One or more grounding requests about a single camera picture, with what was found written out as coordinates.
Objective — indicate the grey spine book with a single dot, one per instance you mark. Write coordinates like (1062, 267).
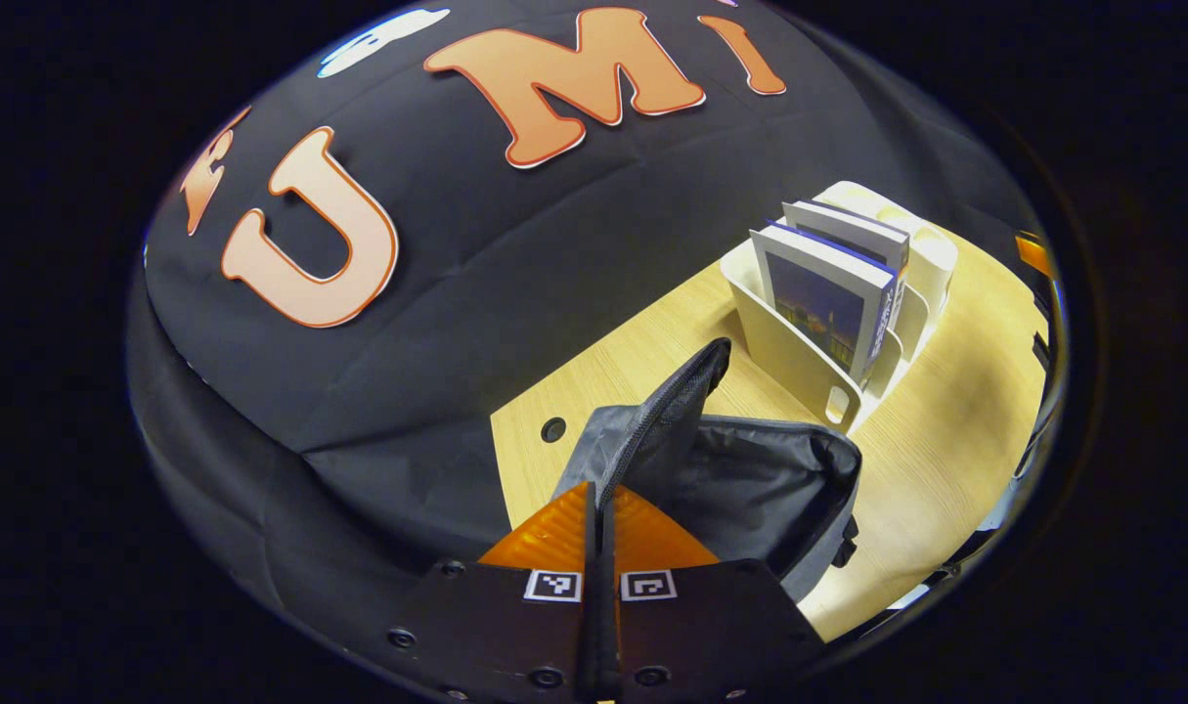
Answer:
(848, 230)

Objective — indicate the black backdrop cloth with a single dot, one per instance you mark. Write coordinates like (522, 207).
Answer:
(457, 342)

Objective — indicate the white bookshelf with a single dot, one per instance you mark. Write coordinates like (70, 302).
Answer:
(799, 357)

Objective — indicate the blue cover book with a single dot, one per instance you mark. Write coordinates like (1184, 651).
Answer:
(814, 308)

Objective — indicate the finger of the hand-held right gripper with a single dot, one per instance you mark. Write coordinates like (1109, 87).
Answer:
(1034, 254)

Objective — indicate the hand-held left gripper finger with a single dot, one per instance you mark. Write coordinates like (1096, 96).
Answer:
(589, 645)
(610, 645)

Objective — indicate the grey schoolbag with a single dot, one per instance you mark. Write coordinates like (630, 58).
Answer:
(750, 489)

